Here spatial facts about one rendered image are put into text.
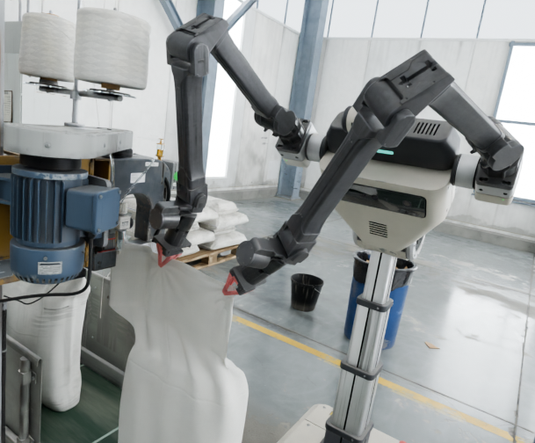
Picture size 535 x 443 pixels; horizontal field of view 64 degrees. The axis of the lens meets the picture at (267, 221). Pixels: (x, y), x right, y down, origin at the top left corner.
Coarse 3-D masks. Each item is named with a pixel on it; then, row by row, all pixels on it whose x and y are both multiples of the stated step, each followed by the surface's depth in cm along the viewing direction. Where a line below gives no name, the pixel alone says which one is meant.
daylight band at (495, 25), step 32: (352, 0) 891; (384, 0) 856; (416, 0) 824; (448, 0) 794; (480, 0) 767; (512, 0) 740; (352, 32) 898; (384, 32) 863; (416, 32) 830; (448, 32) 800; (480, 32) 772; (512, 32) 745
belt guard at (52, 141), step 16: (16, 128) 83; (32, 128) 83; (48, 128) 89; (64, 128) 96; (96, 128) 115; (112, 128) 128; (16, 144) 84; (32, 144) 83; (48, 144) 84; (64, 144) 86; (80, 144) 88; (96, 144) 94; (112, 144) 108; (128, 144) 126
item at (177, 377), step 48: (144, 288) 135; (192, 288) 117; (144, 336) 127; (192, 336) 118; (144, 384) 123; (192, 384) 113; (240, 384) 117; (144, 432) 124; (192, 432) 114; (240, 432) 120
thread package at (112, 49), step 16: (80, 16) 93; (96, 16) 91; (112, 16) 92; (128, 16) 93; (80, 32) 94; (96, 32) 92; (112, 32) 92; (128, 32) 94; (144, 32) 97; (80, 48) 94; (96, 48) 93; (112, 48) 93; (128, 48) 95; (144, 48) 98; (80, 64) 94; (96, 64) 93; (112, 64) 94; (128, 64) 95; (144, 64) 99; (80, 80) 101; (96, 80) 94; (112, 80) 95; (128, 80) 96; (144, 80) 101
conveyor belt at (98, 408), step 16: (80, 368) 182; (96, 384) 173; (112, 384) 175; (80, 400) 163; (96, 400) 164; (112, 400) 165; (48, 416) 152; (64, 416) 154; (80, 416) 155; (96, 416) 156; (112, 416) 157; (48, 432) 145; (64, 432) 146; (80, 432) 147; (96, 432) 148; (112, 432) 149
